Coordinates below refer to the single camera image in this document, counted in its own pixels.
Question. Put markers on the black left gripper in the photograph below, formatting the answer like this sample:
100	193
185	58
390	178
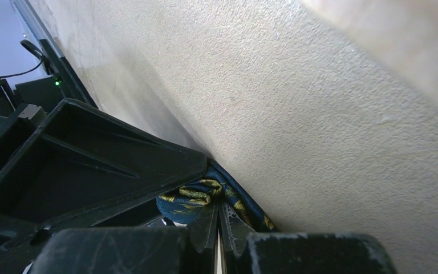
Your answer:
76	158

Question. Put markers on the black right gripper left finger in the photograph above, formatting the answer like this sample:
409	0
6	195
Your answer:
189	249

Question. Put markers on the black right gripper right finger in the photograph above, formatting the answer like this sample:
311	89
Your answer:
248	251

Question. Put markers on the blue floral tie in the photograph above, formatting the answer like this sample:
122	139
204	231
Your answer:
184	204

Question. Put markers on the wooden compartment tray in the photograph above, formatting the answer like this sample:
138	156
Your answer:
401	34

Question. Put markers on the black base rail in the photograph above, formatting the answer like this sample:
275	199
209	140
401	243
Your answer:
60	83

